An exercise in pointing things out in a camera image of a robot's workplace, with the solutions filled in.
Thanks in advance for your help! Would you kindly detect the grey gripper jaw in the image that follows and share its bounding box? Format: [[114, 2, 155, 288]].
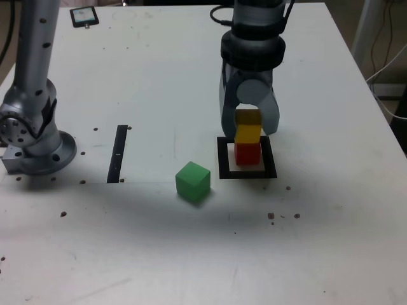
[[237, 78, 281, 137], [218, 63, 241, 138]]

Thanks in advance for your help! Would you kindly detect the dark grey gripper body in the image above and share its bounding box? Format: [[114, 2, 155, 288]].
[[229, 65, 273, 88]]

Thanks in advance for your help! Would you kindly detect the yellow cube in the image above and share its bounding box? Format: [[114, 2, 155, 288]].
[[234, 109, 263, 144]]

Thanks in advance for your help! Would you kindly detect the red cube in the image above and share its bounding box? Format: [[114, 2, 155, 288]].
[[235, 142, 262, 166]]

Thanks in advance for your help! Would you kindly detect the green cube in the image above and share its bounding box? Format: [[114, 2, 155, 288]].
[[175, 161, 212, 205]]

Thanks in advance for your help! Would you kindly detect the black tape square outline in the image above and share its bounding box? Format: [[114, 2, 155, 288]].
[[216, 135, 278, 180]]

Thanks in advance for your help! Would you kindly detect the black tape strip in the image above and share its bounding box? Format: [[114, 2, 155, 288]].
[[106, 125, 128, 184]]

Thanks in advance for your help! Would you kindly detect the black smartphone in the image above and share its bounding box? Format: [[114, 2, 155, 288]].
[[69, 6, 100, 29]]

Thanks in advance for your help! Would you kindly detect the black camera cable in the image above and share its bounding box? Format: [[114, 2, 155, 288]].
[[209, 0, 296, 32]]

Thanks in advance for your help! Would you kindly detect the white metal post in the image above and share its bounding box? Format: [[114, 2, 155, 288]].
[[351, 0, 381, 69]]

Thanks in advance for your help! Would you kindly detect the white cable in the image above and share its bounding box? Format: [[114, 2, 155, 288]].
[[365, 43, 407, 120]]

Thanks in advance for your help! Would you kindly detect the thin dark background cable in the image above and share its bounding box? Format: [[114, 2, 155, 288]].
[[370, 0, 397, 76]]

